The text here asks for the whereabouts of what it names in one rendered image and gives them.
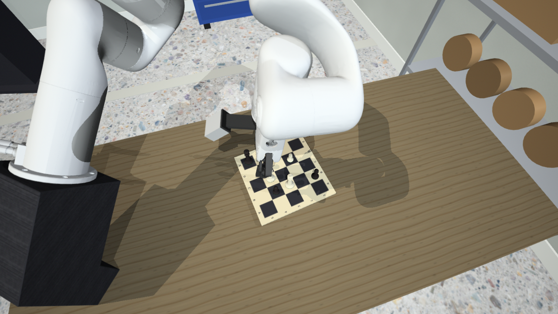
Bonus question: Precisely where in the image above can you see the chessboard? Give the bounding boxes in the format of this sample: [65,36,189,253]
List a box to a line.
[234,137,336,226]

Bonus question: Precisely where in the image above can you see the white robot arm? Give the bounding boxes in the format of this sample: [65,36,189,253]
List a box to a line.
[0,0,364,184]

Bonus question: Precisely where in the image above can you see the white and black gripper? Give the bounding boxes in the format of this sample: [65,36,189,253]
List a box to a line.
[255,126,285,178]

